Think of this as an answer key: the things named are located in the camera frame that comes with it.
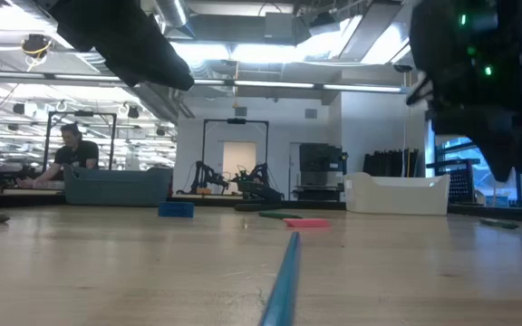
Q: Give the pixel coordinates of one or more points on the black perforated panel stand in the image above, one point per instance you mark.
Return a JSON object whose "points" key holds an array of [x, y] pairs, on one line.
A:
{"points": [[462, 181]]}

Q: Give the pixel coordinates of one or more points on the pink eraser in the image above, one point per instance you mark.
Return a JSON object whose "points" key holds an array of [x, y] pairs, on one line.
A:
{"points": [[306, 223]]}

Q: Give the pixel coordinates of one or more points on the person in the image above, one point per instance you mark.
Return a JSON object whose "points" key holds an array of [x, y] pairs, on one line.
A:
{"points": [[77, 154]]}

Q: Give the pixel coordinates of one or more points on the blue eraser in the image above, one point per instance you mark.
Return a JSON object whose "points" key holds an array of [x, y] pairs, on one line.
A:
{"points": [[176, 209]]}

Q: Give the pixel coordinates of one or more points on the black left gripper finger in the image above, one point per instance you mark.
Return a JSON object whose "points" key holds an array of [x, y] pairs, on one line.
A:
{"points": [[161, 59], [122, 68]]}

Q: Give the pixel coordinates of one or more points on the black gantry frame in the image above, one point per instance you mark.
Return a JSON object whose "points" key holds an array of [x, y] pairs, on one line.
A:
{"points": [[236, 121], [82, 113]]}

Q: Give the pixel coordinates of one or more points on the blue pencil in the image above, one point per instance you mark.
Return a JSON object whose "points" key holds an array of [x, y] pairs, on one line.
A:
{"points": [[283, 285]]}

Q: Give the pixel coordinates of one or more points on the green flat piece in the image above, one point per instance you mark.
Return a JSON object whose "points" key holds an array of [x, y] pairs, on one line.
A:
{"points": [[279, 215]]}

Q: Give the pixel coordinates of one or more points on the black background robot arm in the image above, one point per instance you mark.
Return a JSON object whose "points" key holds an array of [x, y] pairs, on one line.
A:
{"points": [[256, 181], [204, 176]]}

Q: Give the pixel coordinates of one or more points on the white plastic bin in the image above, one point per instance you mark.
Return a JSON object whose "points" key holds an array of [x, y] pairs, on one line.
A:
{"points": [[397, 197]]}

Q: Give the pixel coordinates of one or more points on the teal plastic bin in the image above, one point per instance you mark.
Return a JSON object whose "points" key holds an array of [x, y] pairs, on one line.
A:
{"points": [[116, 188]]}

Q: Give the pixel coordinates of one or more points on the black folded panels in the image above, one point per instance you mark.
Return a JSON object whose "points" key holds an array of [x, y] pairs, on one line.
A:
{"points": [[390, 163]]}

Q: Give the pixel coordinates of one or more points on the dark green crayon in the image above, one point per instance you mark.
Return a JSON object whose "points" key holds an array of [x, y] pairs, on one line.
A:
{"points": [[499, 223]]}

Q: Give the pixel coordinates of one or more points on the black cabinet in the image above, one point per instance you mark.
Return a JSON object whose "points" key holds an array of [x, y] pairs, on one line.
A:
{"points": [[320, 169]]}

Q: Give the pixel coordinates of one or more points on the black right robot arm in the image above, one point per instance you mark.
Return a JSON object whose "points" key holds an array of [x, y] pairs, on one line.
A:
{"points": [[447, 31]]}

